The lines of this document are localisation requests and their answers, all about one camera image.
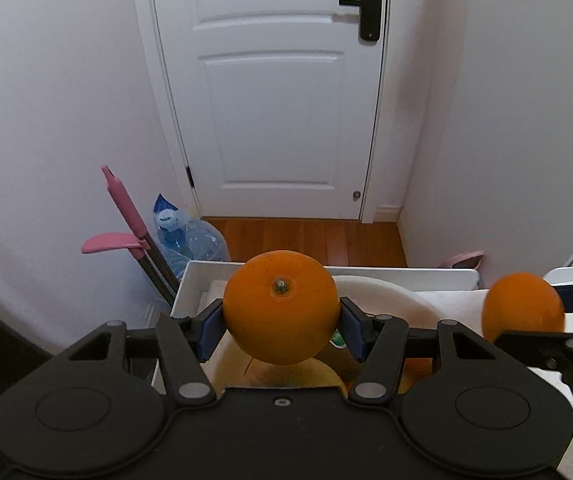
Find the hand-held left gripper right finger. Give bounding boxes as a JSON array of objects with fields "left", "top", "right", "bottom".
[{"left": 339, "top": 296, "right": 510, "bottom": 405}]

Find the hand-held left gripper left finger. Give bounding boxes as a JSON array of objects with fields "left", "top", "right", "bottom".
[{"left": 69, "top": 302, "right": 224, "bottom": 408}]

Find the large orange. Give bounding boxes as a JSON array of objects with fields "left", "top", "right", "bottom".
[
  {"left": 481, "top": 272, "right": 566, "bottom": 346},
  {"left": 222, "top": 250, "right": 341, "bottom": 365}
]

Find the white bowl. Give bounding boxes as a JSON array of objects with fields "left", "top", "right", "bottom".
[{"left": 201, "top": 272, "right": 442, "bottom": 396}]

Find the brown kiwi with sticker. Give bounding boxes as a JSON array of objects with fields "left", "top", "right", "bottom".
[{"left": 317, "top": 330, "right": 367, "bottom": 386}]

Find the white rimmed table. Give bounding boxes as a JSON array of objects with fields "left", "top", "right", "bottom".
[{"left": 151, "top": 260, "right": 573, "bottom": 480}]

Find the yellow fruit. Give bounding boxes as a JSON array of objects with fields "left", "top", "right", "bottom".
[{"left": 245, "top": 355, "right": 350, "bottom": 392}]

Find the floral tablecloth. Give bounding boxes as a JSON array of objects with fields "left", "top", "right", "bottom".
[{"left": 427, "top": 287, "right": 573, "bottom": 480}]

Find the clear blue water jug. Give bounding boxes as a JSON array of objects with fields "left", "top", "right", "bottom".
[{"left": 152, "top": 192, "right": 231, "bottom": 267}]

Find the pink plastic object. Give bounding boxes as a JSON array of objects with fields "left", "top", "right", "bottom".
[{"left": 439, "top": 250, "right": 485, "bottom": 272}]

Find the white panelled door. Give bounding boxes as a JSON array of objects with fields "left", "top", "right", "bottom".
[{"left": 131, "top": 0, "right": 390, "bottom": 223}]

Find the pink and black mop handle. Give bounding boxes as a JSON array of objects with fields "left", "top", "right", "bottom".
[{"left": 80, "top": 165, "right": 180, "bottom": 308}]

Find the black door lock handle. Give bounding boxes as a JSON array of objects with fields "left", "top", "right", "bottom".
[{"left": 339, "top": 0, "right": 384, "bottom": 41}]

